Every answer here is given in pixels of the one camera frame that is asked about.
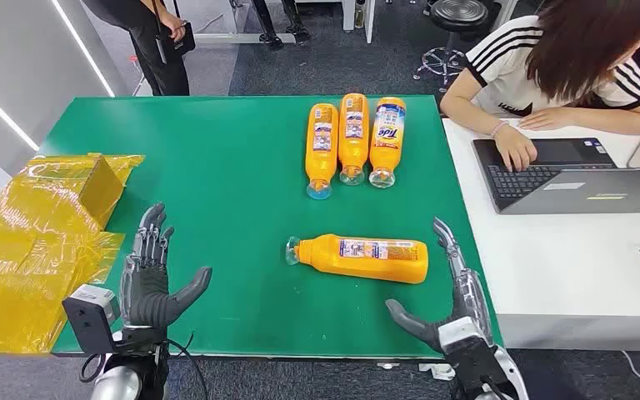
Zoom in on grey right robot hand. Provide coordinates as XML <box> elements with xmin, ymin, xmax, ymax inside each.
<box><xmin>385</xmin><ymin>217</ymin><xmax>495</xmax><ymax>354</ymax></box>

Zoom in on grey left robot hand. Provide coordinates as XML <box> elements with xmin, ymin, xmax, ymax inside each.
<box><xmin>118</xmin><ymin>202</ymin><xmax>213</xmax><ymax>329</ymax></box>

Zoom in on orange detergent bottle clear cap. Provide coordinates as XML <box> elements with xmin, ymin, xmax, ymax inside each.
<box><xmin>285</xmin><ymin>233</ymin><xmax>430</xmax><ymax>285</ymax></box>
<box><xmin>337</xmin><ymin>92</ymin><xmax>371</xmax><ymax>187</ymax></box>

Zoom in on orange Tide detergent bottle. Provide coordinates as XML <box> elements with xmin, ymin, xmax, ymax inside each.
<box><xmin>368</xmin><ymin>97</ymin><xmax>408</xmax><ymax>190</ymax></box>

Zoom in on orange detergent bottle blue cap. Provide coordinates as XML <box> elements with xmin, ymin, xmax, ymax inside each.
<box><xmin>304</xmin><ymin>102</ymin><xmax>340</xmax><ymax>201</ymax></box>

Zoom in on white desk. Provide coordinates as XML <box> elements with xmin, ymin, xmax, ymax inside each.
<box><xmin>442</xmin><ymin>117</ymin><xmax>640</xmax><ymax>351</ymax></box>

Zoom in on yellow film wrapped cardboard box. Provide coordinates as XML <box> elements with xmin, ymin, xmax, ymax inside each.
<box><xmin>0</xmin><ymin>152</ymin><xmax>146</xmax><ymax>354</ymax></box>

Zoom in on grey open laptop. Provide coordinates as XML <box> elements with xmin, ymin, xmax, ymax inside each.
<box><xmin>472</xmin><ymin>137</ymin><xmax>640</xmax><ymax>216</ymax></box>

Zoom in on standing person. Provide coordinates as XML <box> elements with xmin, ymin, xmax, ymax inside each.
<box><xmin>81</xmin><ymin>0</ymin><xmax>192</xmax><ymax>98</ymax></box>

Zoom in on seated person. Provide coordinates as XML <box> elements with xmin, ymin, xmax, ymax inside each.
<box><xmin>439</xmin><ymin>0</ymin><xmax>640</xmax><ymax>173</ymax></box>

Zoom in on black round stool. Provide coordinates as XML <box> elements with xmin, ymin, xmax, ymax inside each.
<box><xmin>412</xmin><ymin>0</ymin><xmax>503</xmax><ymax>93</ymax></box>

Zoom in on black humanoid robot legs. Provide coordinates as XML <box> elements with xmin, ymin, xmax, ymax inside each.
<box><xmin>251</xmin><ymin>0</ymin><xmax>311</xmax><ymax>51</ymax></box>

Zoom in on white table leg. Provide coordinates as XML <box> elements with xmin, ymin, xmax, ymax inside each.
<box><xmin>342</xmin><ymin>0</ymin><xmax>377</xmax><ymax>44</ymax></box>

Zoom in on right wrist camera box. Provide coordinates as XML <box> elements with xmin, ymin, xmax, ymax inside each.
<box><xmin>438</xmin><ymin>317</ymin><xmax>514</xmax><ymax>394</ymax></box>

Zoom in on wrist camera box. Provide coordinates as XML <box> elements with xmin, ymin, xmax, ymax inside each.
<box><xmin>61</xmin><ymin>284</ymin><xmax>121</xmax><ymax>356</ymax></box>
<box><xmin>438</xmin><ymin>317</ymin><xmax>514</xmax><ymax>394</ymax></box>

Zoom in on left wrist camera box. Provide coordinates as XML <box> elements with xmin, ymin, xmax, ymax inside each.
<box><xmin>61</xmin><ymin>284</ymin><xmax>121</xmax><ymax>356</ymax></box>

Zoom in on white table bracket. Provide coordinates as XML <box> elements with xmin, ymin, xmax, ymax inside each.
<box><xmin>417</xmin><ymin>361</ymin><xmax>457</xmax><ymax>382</ymax></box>

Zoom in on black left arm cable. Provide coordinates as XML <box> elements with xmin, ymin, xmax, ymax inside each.
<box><xmin>79</xmin><ymin>331</ymin><xmax>211</xmax><ymax>400</ymax></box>

